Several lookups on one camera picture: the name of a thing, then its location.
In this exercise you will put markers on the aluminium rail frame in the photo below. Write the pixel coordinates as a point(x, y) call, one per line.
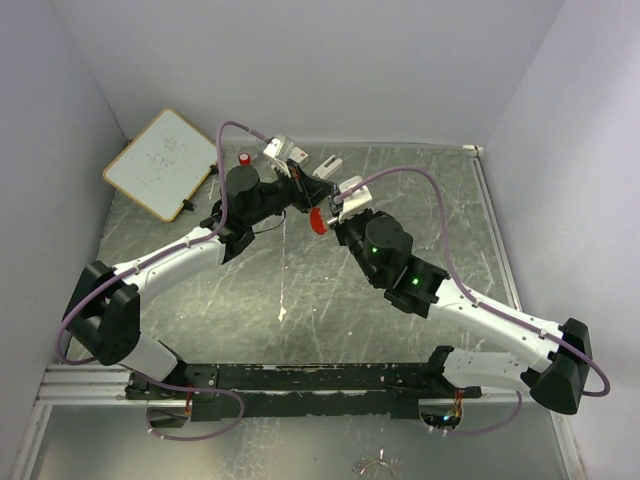
point(430, 342)

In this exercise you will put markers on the black whiteboard foot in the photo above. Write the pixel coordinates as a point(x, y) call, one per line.
point(188, 205)

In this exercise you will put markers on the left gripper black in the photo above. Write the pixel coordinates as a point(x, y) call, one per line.
point(306, 189)

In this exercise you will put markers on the yellow framed whiteboard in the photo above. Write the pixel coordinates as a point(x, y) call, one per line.
point(164, 165)

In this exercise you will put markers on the black base bar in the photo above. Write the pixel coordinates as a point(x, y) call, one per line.
point(393, 389)

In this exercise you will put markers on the red black stamp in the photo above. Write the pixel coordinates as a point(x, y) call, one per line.
point(244, 159)

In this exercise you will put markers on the white green staple box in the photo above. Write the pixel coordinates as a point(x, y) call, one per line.
point(299, 156)

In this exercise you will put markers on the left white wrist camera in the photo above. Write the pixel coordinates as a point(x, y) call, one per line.
point(277, 152)

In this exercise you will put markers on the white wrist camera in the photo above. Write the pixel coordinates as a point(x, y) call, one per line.
point(277, 152)
point(352, 198)

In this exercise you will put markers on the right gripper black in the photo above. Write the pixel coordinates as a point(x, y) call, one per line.
point(340, 226)

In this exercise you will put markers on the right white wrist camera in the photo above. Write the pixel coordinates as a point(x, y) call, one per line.
point(352, 198)

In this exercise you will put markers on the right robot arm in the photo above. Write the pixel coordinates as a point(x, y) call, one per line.
point(547, 360)

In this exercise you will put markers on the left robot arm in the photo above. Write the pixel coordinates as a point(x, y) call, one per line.
point(104, 312)

